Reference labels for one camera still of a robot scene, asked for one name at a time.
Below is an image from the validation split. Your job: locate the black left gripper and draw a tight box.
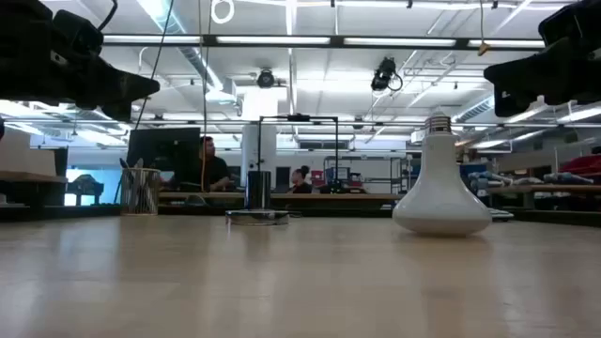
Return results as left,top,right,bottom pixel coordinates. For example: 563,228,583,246
0,0,162,122

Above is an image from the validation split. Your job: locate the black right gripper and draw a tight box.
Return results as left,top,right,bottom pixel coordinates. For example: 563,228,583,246
483,27,601,118

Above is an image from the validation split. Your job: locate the white reflector lightbulb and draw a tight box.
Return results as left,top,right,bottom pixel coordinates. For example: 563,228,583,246
392,114,493,237

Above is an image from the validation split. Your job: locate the chrome lamp socket base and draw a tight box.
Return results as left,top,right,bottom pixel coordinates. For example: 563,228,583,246
224,170,291,226

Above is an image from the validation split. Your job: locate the black computer monitor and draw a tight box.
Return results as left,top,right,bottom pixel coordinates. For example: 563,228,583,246
125,126,202,192

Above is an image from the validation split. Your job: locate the grey wrapped bundle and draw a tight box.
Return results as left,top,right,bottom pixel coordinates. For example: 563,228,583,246
469,171,514,188
543,172,595,185

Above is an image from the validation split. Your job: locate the red bin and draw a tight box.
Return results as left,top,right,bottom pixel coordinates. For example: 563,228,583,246
558,154,601,178

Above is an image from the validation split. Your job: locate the wooden workbench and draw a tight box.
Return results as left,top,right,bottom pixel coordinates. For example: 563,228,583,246
485,184,601,210

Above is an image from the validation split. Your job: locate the white box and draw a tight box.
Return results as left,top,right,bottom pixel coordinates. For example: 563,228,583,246
0,129,57,177

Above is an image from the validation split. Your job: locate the person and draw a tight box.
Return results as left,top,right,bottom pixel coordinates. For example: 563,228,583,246
289,164,314,194
180,135,232,192

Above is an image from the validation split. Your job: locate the white desk calculator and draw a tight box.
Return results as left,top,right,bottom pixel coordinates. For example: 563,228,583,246
488,207,516,223

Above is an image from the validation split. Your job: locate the wooden desk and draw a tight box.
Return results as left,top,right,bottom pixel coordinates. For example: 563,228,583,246
158,191,405,210

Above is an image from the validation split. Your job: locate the thin black hanging cable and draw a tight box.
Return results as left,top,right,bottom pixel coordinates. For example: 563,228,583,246
134,0,176,131

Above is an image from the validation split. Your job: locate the hanging cable with yellow connector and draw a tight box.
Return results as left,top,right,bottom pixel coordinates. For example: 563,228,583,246
476,0,492,57

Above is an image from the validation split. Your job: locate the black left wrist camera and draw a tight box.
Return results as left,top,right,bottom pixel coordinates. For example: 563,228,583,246
51,8,104,58

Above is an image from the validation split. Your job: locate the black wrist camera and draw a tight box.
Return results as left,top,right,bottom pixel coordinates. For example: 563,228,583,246
51,8,104,58
538,0,601,46

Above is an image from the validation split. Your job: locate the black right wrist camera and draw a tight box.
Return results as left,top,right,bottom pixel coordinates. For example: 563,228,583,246
538,0,601,46

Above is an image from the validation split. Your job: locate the gold wire pen cup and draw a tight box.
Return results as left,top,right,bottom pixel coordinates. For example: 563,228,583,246
120,167,162,216

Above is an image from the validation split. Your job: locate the black camera on mount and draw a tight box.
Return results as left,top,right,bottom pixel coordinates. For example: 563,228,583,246
370,56,404,93

